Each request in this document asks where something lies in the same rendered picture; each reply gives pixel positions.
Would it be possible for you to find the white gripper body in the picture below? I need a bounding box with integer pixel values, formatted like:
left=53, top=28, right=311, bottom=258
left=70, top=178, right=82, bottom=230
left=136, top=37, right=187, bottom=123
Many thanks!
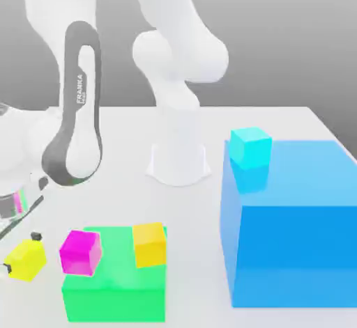
left=0, top=190, right=52, bottom=254

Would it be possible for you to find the small yellow cube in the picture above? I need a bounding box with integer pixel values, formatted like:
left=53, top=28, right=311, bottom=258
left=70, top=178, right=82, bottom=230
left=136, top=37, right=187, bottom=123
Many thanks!
left=3, top=237, right=47, bottom=283

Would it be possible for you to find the small magenta cube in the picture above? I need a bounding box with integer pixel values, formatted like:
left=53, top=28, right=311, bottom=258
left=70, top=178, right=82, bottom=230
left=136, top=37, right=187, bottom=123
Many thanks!
left=59, top=229, right=103, bottom=278

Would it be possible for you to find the small orange cube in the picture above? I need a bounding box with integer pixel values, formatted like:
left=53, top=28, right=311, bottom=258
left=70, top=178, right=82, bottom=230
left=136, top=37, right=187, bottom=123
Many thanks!
left=132, top=221, right=167, bottom=269

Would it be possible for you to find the small cyan cube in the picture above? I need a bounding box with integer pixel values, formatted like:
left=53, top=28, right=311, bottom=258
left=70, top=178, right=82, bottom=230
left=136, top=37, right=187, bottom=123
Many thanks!
left=229, top=126, right=273, bottom=171

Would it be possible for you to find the large green box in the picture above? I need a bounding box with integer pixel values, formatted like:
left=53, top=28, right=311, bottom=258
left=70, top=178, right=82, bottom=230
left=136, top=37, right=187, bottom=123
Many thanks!
left=61, top=225, right=169, bottom=324

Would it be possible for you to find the large blue box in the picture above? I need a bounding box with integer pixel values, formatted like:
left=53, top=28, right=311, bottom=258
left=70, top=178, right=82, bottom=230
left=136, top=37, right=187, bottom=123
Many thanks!
left=219, top=139, right=357, bottom=309

